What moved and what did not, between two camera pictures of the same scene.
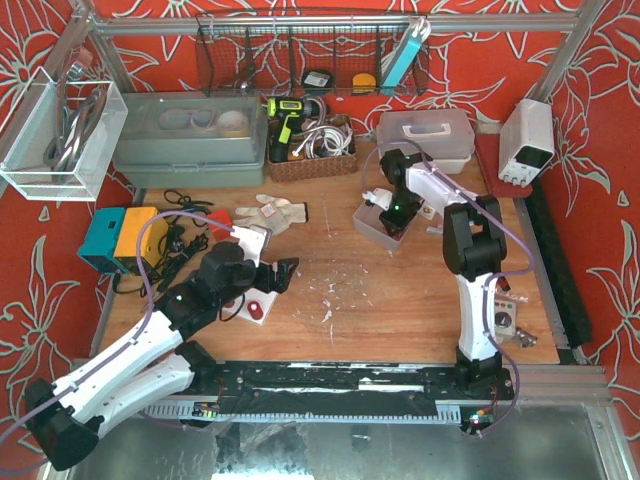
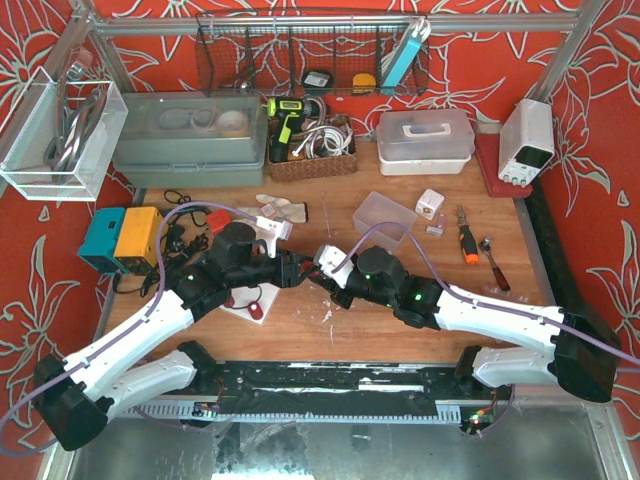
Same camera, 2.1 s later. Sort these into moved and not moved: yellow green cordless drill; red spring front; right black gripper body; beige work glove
Moved: right black gripper body
Not moved: yellow green cordless drill; red spring front; beige work glove
